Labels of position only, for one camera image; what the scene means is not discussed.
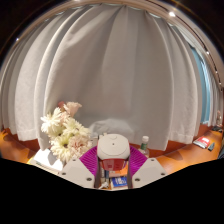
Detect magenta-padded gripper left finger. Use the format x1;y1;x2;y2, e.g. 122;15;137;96
59;145;101;189

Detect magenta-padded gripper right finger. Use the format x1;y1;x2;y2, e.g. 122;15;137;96
126;145;168;189

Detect red and white charger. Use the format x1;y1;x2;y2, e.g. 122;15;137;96
96;133;131;172

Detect clear bottle with green label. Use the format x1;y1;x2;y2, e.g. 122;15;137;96
139;135;150;158

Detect blue flat book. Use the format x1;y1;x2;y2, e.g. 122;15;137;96
110;176;128;188

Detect white and pink flowers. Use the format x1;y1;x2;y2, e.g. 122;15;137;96
40;101;93;164

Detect red and white flat pack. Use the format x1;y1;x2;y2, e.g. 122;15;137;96
193;135;212;150

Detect white curtain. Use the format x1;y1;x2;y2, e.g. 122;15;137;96
208;64;223;127
0;3;204;153

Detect window with teal frame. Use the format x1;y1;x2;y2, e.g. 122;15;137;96
189;43;212;126

